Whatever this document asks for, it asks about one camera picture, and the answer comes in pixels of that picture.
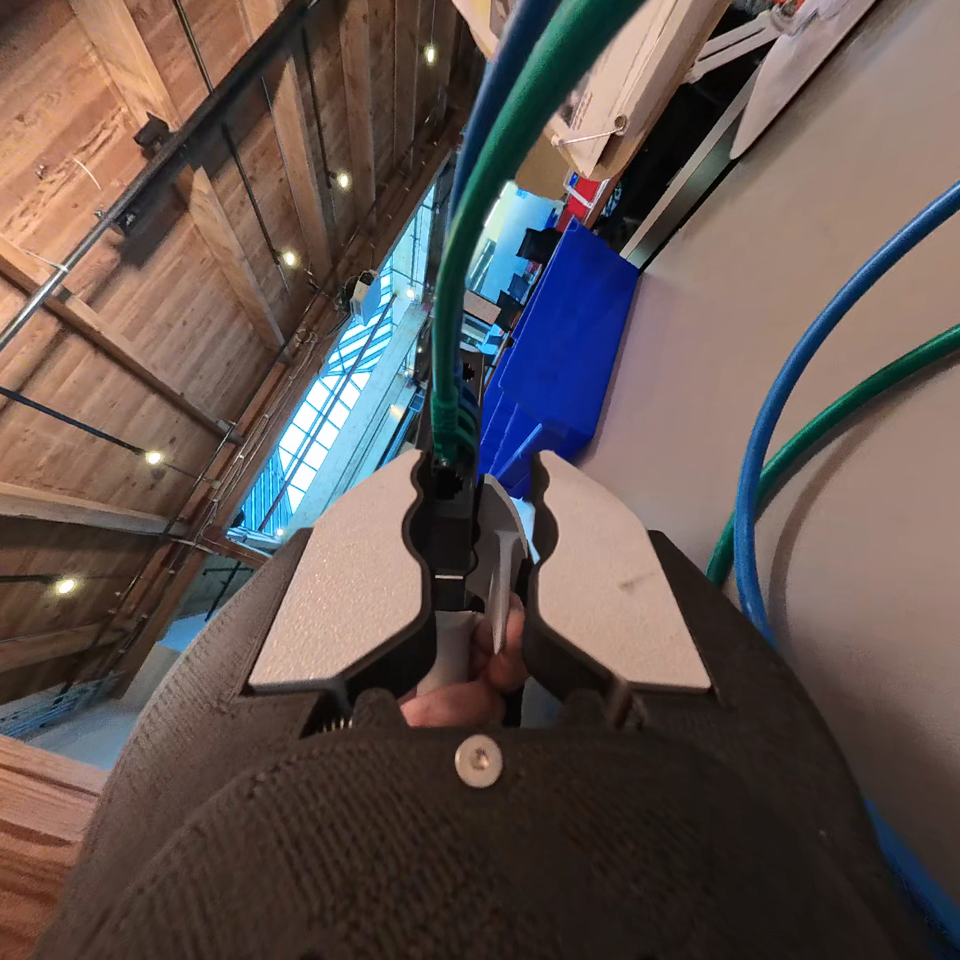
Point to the metal conduit pipe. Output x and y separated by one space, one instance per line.
75 259

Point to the cardboard box with printed sheet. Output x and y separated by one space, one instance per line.
660 60

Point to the person's left hand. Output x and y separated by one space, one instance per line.
465 709

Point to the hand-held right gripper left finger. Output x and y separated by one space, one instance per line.
352 600

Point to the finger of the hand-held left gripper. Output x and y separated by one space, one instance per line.
491 517
454 645

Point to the row of ceiling spotlights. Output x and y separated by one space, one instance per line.
343 179

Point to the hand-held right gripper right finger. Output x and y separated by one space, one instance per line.
622 600

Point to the black ethernet port block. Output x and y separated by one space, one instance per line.
450 540

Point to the black metal rod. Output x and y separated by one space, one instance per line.
75 421

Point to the blue plastic bin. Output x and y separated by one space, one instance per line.
570 337

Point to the white wall-mounted device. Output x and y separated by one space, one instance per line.
362 292

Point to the large glazed window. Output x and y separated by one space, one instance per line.
315 442

